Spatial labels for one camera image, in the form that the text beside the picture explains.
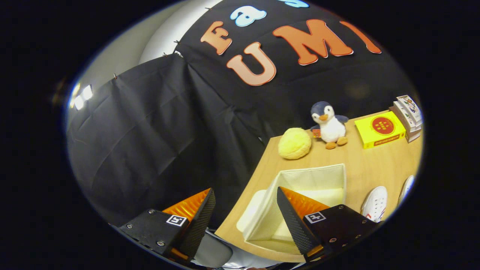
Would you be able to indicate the black backdrop cloth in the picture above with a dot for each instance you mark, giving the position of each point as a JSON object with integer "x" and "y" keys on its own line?
{"x": 150, "y": 142}

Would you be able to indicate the yellow plush ball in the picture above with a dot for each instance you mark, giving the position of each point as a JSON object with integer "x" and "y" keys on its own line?
{"x": 294, "y": 143}

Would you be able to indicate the white book with illustrated cover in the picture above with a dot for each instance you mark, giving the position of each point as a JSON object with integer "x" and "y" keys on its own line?
{"x": 410, "y": 107}

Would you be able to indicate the white book with green print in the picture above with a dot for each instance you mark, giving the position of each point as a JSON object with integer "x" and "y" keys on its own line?
{"x": 403, "y": 112}

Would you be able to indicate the white ceiling light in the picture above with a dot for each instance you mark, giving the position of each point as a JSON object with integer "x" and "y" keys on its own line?
{"x": 82, "y": 95}

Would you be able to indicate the beige fabric storage box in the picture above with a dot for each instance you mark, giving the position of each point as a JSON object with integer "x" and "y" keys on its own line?
{"x": 318, "y": 182}

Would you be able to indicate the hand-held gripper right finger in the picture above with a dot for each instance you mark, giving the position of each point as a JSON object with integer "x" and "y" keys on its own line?
{"x": 294, "y": 225}

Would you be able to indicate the penguin plush toy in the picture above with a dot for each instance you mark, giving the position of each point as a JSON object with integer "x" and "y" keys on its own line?
{"x": 330, "y": 125}

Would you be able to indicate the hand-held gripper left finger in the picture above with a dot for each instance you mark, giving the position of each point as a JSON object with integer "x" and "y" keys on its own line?
{"x": 197, "y": 225}

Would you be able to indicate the yellow book with red circle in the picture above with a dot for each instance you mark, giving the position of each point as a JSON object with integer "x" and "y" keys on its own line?
{"x": 378, "y": 129}

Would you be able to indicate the brown cover book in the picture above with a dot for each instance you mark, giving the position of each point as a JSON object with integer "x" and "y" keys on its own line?
{"x": 411, "y": 135}

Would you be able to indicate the white shoe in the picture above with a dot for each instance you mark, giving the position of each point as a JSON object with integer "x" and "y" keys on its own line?
{"x": 375, "y": 204}
{"x": 406, "y": 187}

